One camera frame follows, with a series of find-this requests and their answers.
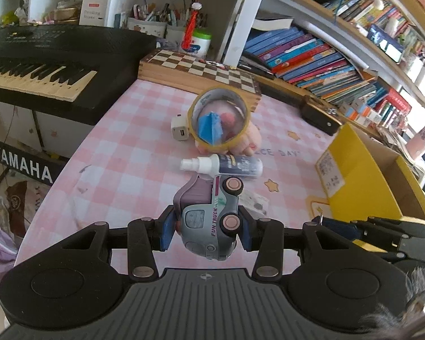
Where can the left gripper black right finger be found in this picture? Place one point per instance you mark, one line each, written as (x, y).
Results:
(266, 236)

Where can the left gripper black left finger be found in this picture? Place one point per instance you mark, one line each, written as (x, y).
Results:
(146, 235)

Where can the grey purple toy truck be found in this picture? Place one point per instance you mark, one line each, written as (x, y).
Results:
(207, 214)

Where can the blue white spray bottle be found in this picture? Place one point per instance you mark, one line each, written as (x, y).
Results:
(223, 164)

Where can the pink plush toy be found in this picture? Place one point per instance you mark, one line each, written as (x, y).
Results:
(232, 123)

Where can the white USB charger cube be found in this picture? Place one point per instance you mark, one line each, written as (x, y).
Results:
(180, 128)

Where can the yellow tape roll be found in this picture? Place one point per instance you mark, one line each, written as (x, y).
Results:
(216, 94)

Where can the pink checkered table mat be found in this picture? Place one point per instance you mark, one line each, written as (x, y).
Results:
(128, 167)

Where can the yellow cardboard box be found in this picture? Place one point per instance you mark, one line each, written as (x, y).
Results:
(364, 178)

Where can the black brown case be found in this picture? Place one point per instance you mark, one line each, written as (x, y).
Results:
(320, 116)

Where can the wooden chessboard box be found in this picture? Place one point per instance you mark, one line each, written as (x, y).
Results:
(189, 73)

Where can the black Yamaha keyboard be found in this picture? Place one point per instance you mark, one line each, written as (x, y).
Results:
(56, 83)

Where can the row of leaning books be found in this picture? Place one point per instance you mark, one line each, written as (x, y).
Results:
(301, 59)

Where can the red tassel ornament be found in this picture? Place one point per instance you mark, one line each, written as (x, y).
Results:
(190, 25)

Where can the white green-lidded jar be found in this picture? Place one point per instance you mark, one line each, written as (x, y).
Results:
(200, 43)

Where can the white pen holder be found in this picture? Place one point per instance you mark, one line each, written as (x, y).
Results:
(157, 29)

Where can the white bookshelf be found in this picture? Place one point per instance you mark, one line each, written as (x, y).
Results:
(231, 21)

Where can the white box on shelf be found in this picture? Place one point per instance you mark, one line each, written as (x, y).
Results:
(93, 12)

